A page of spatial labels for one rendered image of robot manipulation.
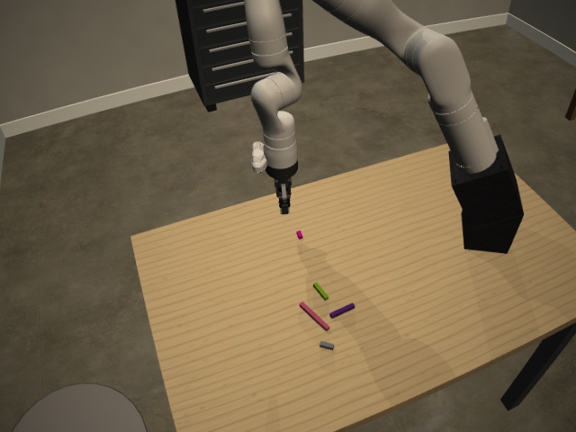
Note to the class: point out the short grey rod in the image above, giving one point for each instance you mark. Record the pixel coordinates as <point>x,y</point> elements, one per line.
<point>326,345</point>

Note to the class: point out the purple rod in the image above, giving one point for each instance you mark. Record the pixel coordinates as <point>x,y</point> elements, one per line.
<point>340,311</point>

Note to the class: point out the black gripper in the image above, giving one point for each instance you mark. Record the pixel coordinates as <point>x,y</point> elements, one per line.
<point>282,183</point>

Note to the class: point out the pink rod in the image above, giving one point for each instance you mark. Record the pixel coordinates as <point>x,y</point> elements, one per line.
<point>312,314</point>

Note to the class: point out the lime green rod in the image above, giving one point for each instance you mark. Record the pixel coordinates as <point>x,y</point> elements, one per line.
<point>320,291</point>

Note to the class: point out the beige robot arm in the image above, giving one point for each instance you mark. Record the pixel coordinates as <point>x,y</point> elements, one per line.
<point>432,55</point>

